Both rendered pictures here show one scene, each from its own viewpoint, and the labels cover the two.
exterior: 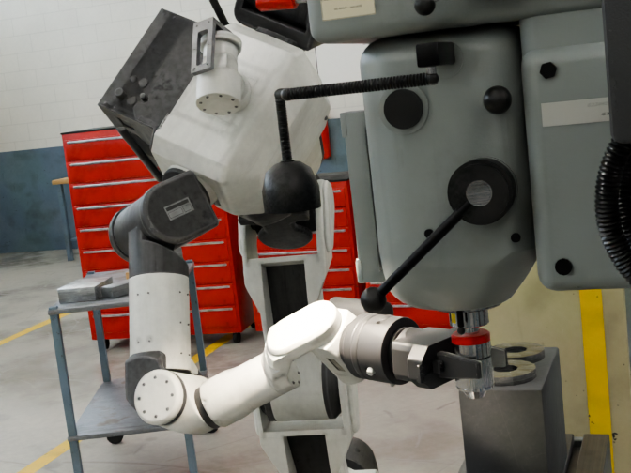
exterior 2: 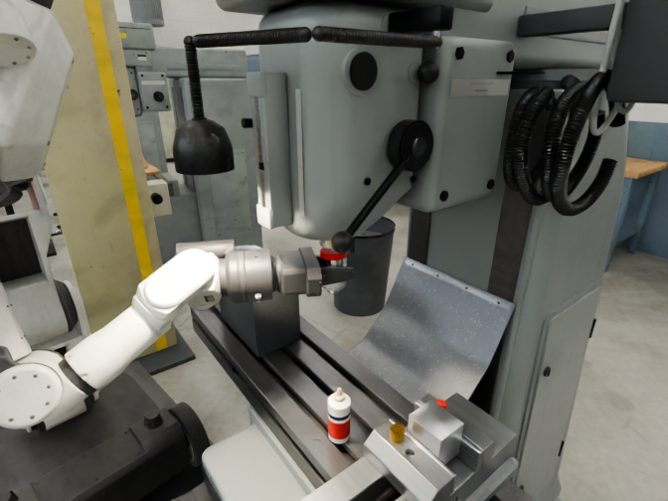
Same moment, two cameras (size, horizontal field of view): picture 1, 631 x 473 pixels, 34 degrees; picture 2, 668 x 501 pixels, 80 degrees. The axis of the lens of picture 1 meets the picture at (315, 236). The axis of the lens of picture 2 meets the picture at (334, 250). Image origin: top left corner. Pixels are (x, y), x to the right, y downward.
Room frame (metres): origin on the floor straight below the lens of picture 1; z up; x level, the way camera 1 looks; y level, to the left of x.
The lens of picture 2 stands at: (0.86, 0.36, 1.54)
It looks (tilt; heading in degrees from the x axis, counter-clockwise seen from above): 23 degrees down; 303
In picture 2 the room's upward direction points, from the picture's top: straight up
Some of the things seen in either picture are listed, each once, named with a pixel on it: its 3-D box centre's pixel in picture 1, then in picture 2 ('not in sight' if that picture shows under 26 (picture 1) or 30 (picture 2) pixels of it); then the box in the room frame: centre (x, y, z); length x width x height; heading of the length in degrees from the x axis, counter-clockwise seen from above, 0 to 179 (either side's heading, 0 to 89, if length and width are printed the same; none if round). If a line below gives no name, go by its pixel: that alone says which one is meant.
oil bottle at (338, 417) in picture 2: not in sight; (339, 413); (1.15, -0.10, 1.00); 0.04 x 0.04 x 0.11
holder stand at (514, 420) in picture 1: (515, 421); (255, 294); (1.51, -0.27, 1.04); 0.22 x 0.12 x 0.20; 160
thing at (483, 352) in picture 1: (472, 363); (333, 269); (1.21, -0.17, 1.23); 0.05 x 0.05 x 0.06
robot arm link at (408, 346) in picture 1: (414, 354); (281, 273); (1.28, -0.11, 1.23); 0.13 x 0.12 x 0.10; 135
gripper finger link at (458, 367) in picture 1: (456, 368); (336, 276); (1.19, -0.15, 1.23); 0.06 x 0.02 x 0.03; 45
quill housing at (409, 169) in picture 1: (458, 168); (335, 129); (1.21, -0.18, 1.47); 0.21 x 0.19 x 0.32; 160
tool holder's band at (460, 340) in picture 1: (470, 336); (333, 252); (1.21, -0.17, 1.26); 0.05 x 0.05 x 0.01
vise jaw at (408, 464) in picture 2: not in sight; (407, 463); (1.00, -0.04, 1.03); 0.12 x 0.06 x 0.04; 160
